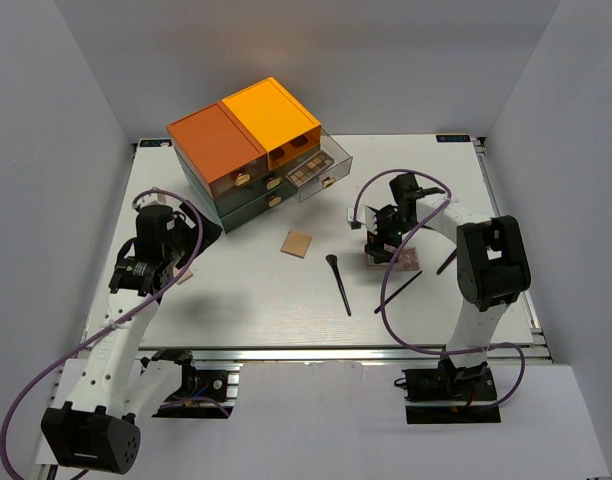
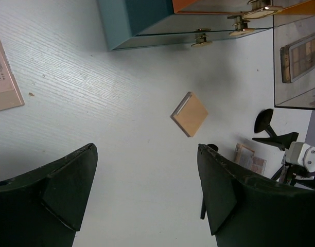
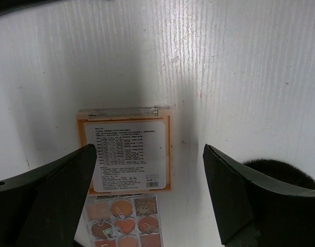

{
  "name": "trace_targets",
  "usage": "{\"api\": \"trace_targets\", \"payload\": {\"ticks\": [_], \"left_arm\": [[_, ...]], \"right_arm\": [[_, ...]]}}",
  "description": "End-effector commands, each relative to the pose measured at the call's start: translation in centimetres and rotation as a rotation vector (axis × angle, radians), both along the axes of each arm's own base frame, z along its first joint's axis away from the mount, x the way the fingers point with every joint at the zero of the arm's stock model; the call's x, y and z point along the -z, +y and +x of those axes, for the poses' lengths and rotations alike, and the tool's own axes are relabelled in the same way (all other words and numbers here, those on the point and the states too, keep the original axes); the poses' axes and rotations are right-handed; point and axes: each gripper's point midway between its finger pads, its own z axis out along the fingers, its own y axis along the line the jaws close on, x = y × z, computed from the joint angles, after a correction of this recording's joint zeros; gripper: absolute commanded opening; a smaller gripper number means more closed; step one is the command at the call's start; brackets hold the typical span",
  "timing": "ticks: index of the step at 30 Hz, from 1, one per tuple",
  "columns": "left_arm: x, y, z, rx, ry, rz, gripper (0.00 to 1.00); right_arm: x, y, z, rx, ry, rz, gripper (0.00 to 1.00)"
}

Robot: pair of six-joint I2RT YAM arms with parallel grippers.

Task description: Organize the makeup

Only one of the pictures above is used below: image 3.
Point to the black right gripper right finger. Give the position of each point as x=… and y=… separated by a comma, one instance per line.
x=253, y=209

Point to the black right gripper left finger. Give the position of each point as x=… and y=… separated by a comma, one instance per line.
x=42, y=207

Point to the nine colour eyeshadow palette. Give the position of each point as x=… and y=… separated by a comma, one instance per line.
x=132, y=220

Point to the peach compact with label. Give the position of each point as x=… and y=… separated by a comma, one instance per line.
x=133, y=146

